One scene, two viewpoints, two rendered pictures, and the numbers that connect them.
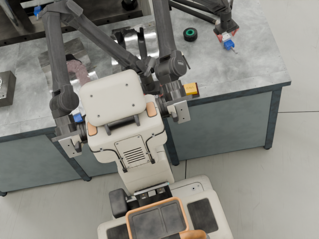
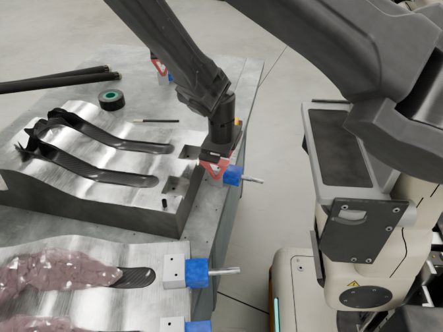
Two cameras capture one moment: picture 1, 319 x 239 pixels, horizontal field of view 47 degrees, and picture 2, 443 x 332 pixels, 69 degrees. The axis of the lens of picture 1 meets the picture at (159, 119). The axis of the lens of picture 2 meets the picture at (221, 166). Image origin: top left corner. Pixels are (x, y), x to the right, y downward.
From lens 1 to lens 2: 1.53 m
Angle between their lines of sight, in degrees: 53
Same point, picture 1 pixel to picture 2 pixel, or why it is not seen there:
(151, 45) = (105, 120)
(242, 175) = (264, 232)
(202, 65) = (182, 108)
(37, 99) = not seen: outside the picture
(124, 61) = (211, 64)
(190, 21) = (81, 97)
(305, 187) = (298, 186)
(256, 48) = not seen: hidden behind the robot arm
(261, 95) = not seen: hidden behind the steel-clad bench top
